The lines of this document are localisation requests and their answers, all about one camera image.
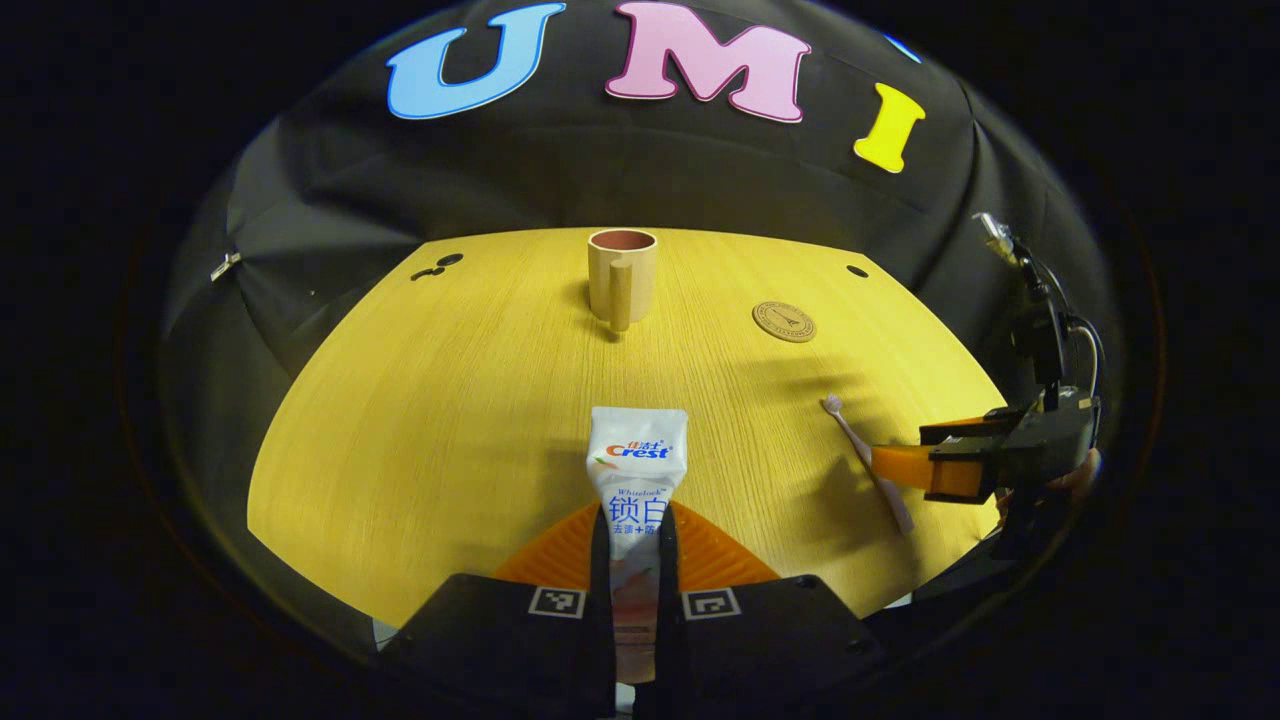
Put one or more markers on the beige cup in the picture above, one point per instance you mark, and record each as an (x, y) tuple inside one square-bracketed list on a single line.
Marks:
[(625, 275)]

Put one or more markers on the silver cloth clip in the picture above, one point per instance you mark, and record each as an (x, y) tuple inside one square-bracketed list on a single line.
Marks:
[(225, 266)]

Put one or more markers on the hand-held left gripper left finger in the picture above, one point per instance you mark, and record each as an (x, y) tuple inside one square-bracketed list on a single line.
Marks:
[(500, 640)]

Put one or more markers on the white toothpaste tube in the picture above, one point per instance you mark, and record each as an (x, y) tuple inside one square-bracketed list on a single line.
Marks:
[(637, 470)]

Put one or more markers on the round brown coaster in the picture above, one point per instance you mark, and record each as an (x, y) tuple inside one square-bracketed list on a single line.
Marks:
[(784, 322)]

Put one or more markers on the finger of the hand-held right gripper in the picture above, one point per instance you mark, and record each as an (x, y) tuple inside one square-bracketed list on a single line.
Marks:
[(965, 425), (900, 466)]

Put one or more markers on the pink toothbrush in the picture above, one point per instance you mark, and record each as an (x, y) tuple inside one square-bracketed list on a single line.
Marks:
[(865, 455)]

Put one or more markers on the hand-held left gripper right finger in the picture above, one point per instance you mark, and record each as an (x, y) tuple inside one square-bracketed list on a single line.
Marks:
[(760, 640)]

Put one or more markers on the black backdrop cloth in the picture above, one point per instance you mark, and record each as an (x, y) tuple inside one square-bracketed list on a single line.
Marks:
[(400, 180)]

